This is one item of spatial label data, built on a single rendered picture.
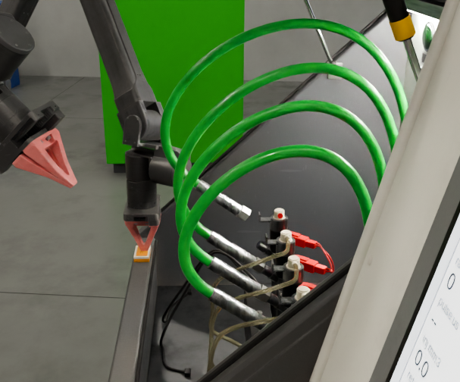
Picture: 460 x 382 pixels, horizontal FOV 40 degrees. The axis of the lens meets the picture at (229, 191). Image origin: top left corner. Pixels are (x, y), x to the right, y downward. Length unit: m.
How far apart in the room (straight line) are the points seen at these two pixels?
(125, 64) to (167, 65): 3.06
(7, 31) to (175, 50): 3.44
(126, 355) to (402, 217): 0.57
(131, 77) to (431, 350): 0.86
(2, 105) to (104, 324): 2.04
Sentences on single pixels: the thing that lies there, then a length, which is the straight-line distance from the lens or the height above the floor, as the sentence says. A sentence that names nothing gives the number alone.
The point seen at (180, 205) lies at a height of 1.22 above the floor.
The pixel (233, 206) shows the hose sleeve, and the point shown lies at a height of 1.15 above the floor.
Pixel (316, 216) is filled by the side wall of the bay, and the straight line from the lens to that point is 1.35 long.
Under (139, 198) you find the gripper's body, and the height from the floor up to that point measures 1.08.
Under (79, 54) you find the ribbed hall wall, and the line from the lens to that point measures 7.82.
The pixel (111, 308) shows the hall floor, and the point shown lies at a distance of 2.92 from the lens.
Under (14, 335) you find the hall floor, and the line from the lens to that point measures 2.83.
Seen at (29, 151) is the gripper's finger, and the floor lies 1.29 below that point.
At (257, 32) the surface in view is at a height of 1.41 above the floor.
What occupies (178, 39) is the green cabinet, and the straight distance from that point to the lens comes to 4.22.
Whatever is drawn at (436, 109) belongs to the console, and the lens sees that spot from 0.53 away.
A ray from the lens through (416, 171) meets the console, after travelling 0.54.
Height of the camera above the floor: 1.54
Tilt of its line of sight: 22 degrees down
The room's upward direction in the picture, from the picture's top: straight up
